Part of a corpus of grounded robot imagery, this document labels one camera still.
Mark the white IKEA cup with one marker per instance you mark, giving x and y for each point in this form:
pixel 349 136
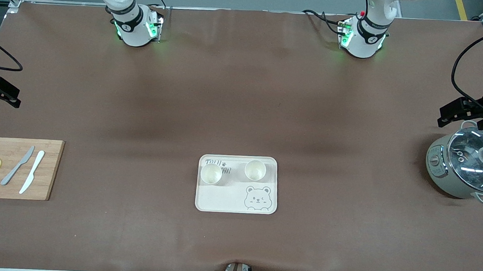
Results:
pixel 211 174
pixel 255 170

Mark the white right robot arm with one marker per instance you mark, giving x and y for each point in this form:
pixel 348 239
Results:
pixel 132 28

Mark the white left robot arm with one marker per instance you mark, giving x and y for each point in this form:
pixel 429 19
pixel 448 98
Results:
pixel 364 40

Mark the right arm base connector plate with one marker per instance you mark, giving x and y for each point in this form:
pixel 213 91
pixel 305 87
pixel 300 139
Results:
pixel 159 25

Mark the left arm base connector plate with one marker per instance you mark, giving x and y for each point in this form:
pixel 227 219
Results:
pixel 343 33

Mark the glass pot lid with knob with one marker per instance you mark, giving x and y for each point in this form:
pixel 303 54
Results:
pixel 470 162

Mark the grey-green electric cooking pot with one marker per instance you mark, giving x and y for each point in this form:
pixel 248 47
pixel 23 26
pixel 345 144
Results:
pixel 438 172

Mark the grey plastic knife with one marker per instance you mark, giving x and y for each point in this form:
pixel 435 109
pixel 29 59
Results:
pixel 17 166

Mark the white plastic knife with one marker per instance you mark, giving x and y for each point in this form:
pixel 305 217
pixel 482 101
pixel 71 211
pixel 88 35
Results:
pixel 33 171

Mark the wooden cutting board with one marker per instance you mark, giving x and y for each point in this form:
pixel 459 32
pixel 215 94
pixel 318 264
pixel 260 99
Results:
pixel 50 174

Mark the white tray with bear print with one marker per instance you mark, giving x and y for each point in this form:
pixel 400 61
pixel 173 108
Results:
pixel 229 199

